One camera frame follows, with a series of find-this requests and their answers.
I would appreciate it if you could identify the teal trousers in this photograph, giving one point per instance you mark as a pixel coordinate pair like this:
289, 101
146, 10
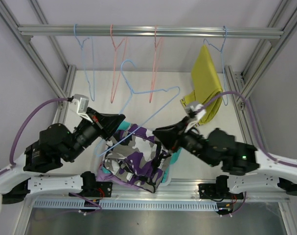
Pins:
174, 156

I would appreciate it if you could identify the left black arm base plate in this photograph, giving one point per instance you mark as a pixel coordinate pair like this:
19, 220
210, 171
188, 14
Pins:
104, 189

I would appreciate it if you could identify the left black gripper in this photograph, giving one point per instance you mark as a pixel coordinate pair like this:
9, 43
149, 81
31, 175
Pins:
105, 124

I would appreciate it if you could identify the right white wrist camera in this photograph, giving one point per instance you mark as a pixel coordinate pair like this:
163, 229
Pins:
195, 112

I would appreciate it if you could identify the olive yellow trousers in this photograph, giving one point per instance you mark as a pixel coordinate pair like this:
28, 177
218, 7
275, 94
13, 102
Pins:
206, 82

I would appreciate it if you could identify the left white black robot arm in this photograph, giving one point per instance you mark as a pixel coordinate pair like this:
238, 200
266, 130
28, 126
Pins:
57, 144

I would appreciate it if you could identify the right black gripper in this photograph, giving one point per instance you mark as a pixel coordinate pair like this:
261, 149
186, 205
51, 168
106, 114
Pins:
172, 135

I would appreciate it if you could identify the lilac purple trousers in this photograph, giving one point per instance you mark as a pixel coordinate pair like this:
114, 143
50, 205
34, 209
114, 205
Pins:
108, 177

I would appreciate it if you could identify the pink wire hanger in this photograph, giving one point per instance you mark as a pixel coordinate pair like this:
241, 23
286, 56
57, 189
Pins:
116, 75
158, 44

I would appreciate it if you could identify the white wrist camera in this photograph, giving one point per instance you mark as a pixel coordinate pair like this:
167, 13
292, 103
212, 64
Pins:
79, 104
195, 112

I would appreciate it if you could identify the purple white patterned trousers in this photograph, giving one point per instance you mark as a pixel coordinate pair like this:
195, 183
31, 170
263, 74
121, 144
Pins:
136, 161

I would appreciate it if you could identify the aluminium hanging rail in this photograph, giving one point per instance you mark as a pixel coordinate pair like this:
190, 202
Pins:
149, 31

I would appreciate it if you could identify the white slotted cable duct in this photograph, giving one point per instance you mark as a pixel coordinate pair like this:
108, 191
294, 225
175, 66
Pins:
128, 205

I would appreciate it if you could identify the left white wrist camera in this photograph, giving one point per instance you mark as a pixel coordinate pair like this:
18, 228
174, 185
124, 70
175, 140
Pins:
79, 104

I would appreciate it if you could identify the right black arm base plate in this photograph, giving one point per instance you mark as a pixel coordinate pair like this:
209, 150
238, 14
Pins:
217, 194

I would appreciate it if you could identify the white plastic basket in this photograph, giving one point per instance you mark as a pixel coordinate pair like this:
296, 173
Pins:
166, 179

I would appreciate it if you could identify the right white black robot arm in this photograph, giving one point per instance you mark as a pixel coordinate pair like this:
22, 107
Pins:
245, 166

